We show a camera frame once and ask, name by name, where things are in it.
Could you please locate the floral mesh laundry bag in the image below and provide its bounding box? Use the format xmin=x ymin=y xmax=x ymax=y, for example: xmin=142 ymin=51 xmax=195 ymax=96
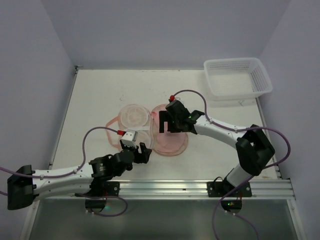
xmin=104 ymin=102 xmax=189 ymax=158

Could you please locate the pink bra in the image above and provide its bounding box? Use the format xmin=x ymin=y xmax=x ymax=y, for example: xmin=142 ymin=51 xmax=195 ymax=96
xmin=150 ymin=104 xmax=188 ymax=156

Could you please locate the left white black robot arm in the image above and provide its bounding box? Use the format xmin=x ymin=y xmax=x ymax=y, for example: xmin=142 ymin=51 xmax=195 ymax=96
xmin=7 ymin=142 xmax=152 ymax=211

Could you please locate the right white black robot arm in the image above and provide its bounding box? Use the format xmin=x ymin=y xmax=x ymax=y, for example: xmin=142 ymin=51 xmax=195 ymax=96
xmin=158 ymin=100 xmax=275 ymax=197

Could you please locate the white plastic basket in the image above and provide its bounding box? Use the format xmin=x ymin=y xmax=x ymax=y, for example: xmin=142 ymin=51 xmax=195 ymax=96
xmin=203 ymin=57 xmax=273 ymax=101

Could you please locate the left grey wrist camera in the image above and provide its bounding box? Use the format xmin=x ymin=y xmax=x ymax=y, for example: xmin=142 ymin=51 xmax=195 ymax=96
xmin=120 ymin=130 xmax=138 ymax=149

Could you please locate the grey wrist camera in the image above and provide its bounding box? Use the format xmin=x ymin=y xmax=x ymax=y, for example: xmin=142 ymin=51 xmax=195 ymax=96
xmin=120 ymin=130 xmax=138 ymax=149
xmin=168 ymin=95 xmax=181 ymax=104

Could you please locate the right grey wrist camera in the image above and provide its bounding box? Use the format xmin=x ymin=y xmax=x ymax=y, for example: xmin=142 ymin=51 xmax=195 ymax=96
xmin=168 ymin=95 xmax=181 ymax=104

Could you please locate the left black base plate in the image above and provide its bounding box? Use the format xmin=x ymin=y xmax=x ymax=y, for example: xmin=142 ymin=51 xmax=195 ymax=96
xmin=74 ymin=181 xmax=120 ymax=197

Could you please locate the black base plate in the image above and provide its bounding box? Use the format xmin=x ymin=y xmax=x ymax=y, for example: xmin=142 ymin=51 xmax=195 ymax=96
xmin=206 ymin=176 xmax=253 ymax=198
xmin=74 ymin=181 xmax=120 ymax=197

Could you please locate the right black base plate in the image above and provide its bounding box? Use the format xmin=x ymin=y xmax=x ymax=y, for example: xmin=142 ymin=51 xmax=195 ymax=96
xmin=206 ymin=176 xmax=253 ymax=198

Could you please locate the aluminium mounting rail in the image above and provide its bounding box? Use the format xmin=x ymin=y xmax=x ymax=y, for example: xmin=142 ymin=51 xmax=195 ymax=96
xmin=48 ymin=179 xmax=295 ymax=200

